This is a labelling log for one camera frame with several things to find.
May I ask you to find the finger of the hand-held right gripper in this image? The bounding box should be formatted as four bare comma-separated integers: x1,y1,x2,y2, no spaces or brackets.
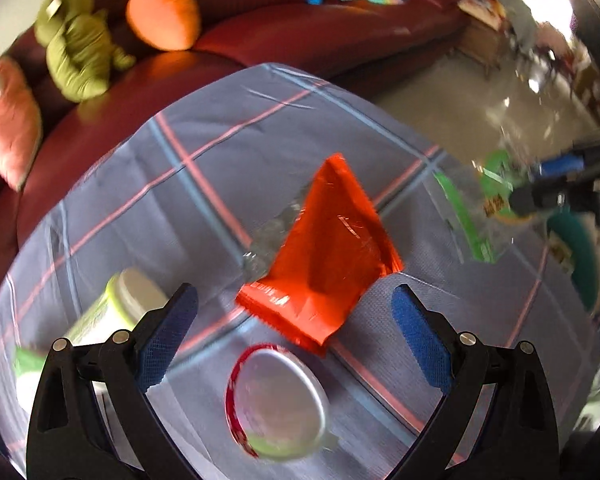
509,175,600,217
531,145,600,182

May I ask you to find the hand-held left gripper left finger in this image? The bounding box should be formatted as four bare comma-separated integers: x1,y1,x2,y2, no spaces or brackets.
26,283,202,480

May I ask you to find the dark red leather sofa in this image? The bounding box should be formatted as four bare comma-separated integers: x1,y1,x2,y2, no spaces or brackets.
0,0,468,311

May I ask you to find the green round snack packet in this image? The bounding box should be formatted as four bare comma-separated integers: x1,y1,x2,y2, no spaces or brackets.
480,150,536,225

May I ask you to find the plaid grey tablecloth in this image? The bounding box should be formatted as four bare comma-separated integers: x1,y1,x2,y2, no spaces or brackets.
0,62,600,480

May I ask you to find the white bottle with green label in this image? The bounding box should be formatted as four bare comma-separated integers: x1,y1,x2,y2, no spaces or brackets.
62,267,170,348

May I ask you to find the clear zip bag green strip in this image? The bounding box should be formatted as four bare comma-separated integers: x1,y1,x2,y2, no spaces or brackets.
432,149,541,266

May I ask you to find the orange carrot plush toy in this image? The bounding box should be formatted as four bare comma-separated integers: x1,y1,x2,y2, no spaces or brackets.
124,0,202,52

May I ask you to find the green frog plush toy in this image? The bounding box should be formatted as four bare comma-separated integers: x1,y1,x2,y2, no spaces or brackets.
34,0,137,103

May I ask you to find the wooden low cabinet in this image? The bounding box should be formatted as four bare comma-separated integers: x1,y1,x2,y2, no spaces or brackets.
455,0,511,81

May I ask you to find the red rimmed sealed cup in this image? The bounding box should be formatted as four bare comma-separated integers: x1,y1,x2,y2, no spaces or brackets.
224,344,338,462

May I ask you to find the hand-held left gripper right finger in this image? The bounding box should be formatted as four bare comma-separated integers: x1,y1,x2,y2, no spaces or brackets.
391,283,562,480

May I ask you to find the pink plush toy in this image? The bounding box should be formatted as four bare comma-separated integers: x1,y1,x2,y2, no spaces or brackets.
0,56,43,192

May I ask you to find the orange foil packet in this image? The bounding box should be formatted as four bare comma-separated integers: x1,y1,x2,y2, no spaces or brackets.
235,154,406,358

